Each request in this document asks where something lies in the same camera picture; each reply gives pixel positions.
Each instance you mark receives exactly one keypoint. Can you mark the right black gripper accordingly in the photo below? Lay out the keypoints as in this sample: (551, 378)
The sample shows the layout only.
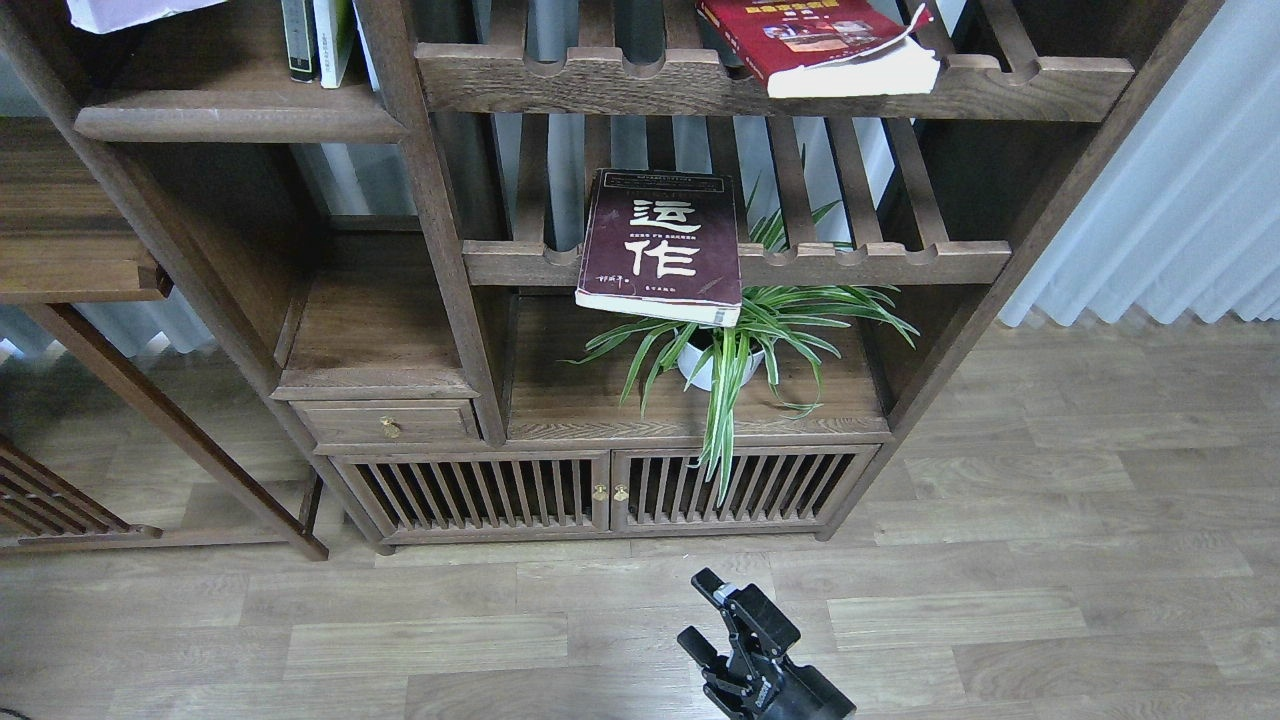
(773, 690)

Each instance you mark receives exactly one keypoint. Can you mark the pale lavender white book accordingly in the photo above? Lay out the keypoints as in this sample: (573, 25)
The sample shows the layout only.
(102, 17)

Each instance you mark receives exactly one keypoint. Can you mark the white plant pot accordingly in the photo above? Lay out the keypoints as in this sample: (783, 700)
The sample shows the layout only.
(702, 376)

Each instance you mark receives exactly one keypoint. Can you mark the green spider plant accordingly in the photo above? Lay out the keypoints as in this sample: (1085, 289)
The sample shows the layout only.
(775, 316)

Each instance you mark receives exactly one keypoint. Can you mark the dark maroon book white characters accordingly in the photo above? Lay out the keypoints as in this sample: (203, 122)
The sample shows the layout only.
(663, 244)

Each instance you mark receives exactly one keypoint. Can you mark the brass drawer knob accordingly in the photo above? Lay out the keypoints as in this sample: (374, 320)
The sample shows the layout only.
(391, 427)

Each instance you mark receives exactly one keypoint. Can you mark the dark wooden bookshelf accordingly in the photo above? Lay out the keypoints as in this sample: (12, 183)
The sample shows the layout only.
(362, 258)

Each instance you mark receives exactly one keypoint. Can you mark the red book on top rack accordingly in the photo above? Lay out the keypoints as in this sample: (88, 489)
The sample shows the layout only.
(801, 49)

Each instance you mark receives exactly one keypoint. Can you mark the white pleated curtain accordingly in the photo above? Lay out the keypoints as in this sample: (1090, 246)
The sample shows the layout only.
(1185, 217)

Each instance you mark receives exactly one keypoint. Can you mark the thin white upright book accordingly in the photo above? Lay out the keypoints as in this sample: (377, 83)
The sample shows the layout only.
(363, 41)

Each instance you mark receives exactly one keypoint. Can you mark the white green upright book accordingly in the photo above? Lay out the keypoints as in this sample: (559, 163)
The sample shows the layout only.
(335, 24)

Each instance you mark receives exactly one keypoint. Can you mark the dark green upright book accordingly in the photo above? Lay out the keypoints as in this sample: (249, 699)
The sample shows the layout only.
(299, 27)

